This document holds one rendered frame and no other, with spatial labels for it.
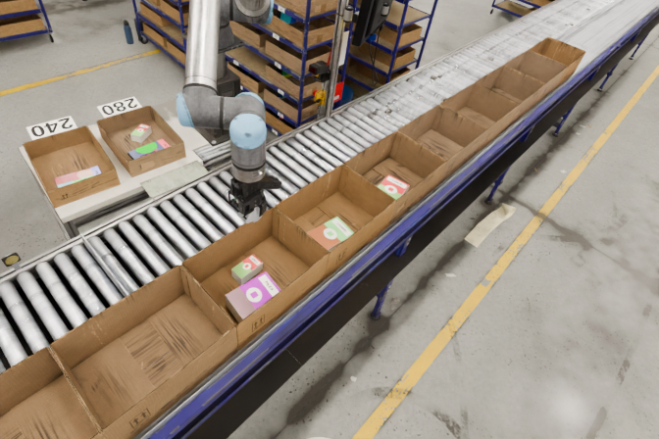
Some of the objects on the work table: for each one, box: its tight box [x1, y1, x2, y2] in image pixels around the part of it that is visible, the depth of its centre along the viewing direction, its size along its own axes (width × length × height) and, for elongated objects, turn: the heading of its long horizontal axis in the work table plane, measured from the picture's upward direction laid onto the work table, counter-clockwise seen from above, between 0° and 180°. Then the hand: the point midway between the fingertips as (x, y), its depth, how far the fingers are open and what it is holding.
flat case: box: [127, 139, 170, 160], centre depth 206 cm, size 14×19×2 cm
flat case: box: [54, 166, 102, 188], centre depth 188 cm, size 14×19×2 cm
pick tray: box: [96, 106, 186, 177], centre depth 209 cm, size 28×38×10 cm
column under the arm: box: [194, 67, 241, 147], centre depth 220 cm, size 26×26×33 cm
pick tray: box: [23, 126, 121, 209], centre depth 190 cm, size 28×38×10 cm
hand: (255, 218), depth 130 cm, fingers closed
